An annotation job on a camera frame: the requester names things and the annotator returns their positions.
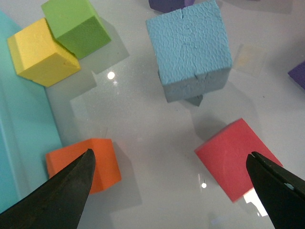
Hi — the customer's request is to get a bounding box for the yellow foam block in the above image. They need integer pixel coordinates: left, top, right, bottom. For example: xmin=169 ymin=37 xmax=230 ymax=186
xmin=7 ymin=18 xmax=81 ymax=87

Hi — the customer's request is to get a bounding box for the red foam block center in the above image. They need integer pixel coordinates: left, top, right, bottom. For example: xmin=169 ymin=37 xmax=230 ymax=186
xmin=194 ymin=118 xmax=282 ymax=202

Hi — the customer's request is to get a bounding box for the orange foam block left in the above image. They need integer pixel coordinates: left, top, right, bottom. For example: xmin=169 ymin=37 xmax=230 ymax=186
xmin=46 ymin=138 xmax=122 ymax=194

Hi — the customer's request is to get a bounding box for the green foam block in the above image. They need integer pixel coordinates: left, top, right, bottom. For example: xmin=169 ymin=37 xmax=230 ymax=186
xmin=41 ymin=0 xmax=111 ymax=59

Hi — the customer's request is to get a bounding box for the teal plastic bin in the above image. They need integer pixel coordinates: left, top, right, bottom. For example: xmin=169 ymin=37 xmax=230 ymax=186
xmin=0 ymin=12 xmax=62 ymax=212

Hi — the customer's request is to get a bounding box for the purple foam block far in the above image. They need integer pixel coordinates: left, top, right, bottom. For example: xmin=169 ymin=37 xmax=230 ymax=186
xmin=148 ymin=0 xmax=195 ymax=13

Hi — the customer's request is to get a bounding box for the purple foam block near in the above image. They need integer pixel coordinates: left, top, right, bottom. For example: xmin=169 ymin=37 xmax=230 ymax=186
xmin=288 ymin=62 xmax=305 ymax=89

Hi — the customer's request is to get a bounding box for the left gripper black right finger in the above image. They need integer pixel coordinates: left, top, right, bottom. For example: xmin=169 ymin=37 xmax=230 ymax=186
xmin=246 ymin=152 xmax=305 ymax=229

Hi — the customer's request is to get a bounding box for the purple foam block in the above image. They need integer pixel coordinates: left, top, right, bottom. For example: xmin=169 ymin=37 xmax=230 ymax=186
xmin=148 ymin=0 xmax=195 ymax=13
xmin=288 ymin=62 xmax=305 ymax=89

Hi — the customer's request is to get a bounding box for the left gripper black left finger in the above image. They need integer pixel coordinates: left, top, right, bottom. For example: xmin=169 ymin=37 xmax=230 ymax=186
xmin=0 ymin=149 xmax=95 ymax=229

